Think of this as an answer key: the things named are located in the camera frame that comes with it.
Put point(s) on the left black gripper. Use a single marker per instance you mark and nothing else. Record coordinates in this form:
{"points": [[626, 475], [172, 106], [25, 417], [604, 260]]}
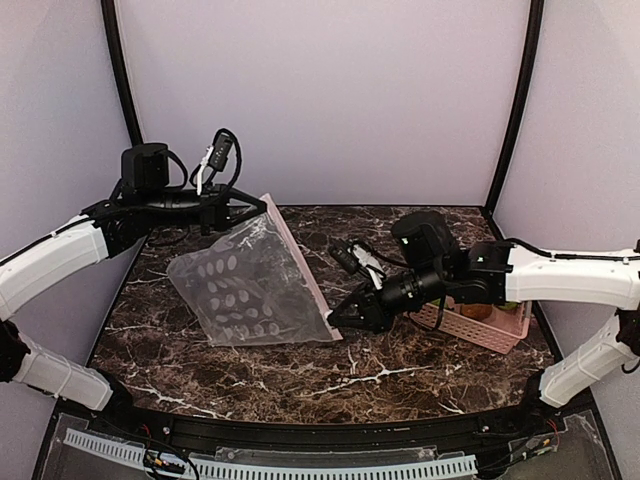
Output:
{"points": [[215, 211]]}

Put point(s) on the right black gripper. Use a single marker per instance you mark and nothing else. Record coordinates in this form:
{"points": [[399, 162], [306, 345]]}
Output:
{"points": [[373, 307]]}

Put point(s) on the clear dotted zip bag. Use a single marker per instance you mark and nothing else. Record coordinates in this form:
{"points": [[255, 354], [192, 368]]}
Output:
{"points": [[253, 287]]}

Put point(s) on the brown toy potato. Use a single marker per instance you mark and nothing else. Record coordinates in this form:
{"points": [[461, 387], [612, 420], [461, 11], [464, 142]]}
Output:
{"points": [[478, 312]]}

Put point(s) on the pink plastic basket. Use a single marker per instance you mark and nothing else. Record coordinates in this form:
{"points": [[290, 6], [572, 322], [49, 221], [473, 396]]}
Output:
{"points": [[501, 332]]}

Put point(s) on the green toy guava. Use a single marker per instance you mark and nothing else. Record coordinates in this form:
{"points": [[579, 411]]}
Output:
{"points": [[508, 306]]}

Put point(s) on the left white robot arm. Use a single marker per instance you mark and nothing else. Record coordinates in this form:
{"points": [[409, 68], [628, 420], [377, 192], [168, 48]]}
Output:
{"points": [[155, 190]]}

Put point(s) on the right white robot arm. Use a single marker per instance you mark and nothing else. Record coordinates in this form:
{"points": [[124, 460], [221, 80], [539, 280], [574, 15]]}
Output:
{"points": [[435, 267]]}

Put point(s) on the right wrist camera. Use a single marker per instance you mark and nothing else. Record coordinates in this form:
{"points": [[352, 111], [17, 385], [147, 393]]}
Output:
{"points": [[354, 258]]}

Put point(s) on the black front table rail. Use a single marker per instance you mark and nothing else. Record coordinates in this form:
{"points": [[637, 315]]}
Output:
{"points": [[488, 433]]}

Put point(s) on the white slotted cable duct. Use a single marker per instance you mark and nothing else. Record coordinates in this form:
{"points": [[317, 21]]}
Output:
{"points": [[236, 463]]}

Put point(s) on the left black frame post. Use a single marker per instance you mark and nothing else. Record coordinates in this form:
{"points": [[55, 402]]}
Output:
{"points": [[119, 70]]}

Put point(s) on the black frame post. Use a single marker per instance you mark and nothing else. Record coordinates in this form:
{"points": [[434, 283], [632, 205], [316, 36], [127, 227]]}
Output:
{"points": [[119, 70], [521, 92]]}

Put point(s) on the right black frame post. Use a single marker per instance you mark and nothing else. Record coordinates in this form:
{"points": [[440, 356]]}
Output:
{"points": [[521, 92]]}

